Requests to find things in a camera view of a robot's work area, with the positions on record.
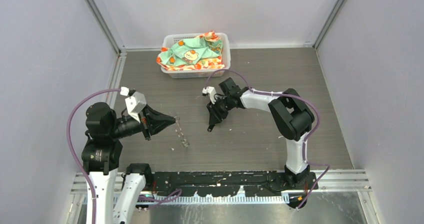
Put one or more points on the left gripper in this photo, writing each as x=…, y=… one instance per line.
x=151, y=119

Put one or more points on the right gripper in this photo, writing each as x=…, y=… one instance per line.
x=216, y=116

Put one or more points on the large metal keyring holder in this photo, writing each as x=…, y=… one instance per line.
x=178, y=129

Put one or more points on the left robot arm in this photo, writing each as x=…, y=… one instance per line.
x=101, y=156

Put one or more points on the green orange patterned cloth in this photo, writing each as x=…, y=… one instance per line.
x=202, y=52

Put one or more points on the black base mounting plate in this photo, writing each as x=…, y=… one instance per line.
x=226, y=183

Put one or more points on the white plastic basket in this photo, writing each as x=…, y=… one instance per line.
x=226, y=56

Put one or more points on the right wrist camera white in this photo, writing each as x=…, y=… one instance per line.
x=210, y=91

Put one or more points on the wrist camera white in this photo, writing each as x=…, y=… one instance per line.
x=210, y=91
x=135, y=103

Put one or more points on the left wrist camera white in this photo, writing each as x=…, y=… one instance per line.
x=135, y=103

